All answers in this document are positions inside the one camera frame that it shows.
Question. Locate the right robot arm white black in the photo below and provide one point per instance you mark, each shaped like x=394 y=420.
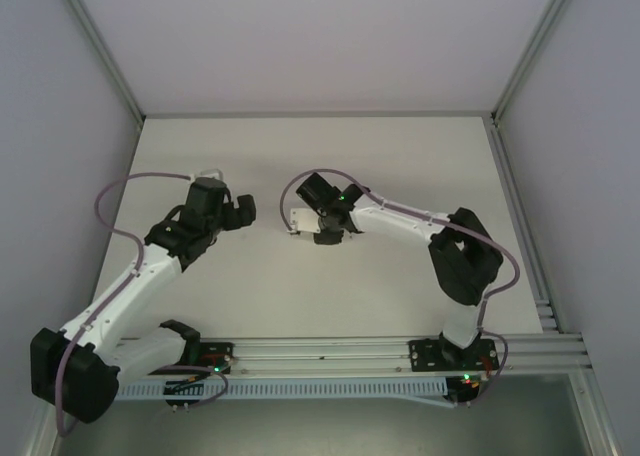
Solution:
x=395 y=216

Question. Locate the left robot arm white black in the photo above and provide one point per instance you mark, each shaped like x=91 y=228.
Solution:
x=135 y=286

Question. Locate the black controller board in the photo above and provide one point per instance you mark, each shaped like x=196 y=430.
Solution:
x=182 y=391
x=462 y=388

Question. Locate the aluminium frame crossbar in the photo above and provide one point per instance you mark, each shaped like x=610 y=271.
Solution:
x=320 y=114

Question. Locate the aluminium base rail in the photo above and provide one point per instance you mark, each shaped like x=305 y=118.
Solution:
x=325 y=351

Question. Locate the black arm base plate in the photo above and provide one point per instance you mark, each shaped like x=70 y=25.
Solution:
x=425 y=356
x=220 y=351

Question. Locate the aluminium side rail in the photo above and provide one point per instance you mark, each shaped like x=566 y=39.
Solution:
x=520 y=216

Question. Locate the aluminium frame post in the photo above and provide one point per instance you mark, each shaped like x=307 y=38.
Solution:
x=537 y=46
x=100 y=46

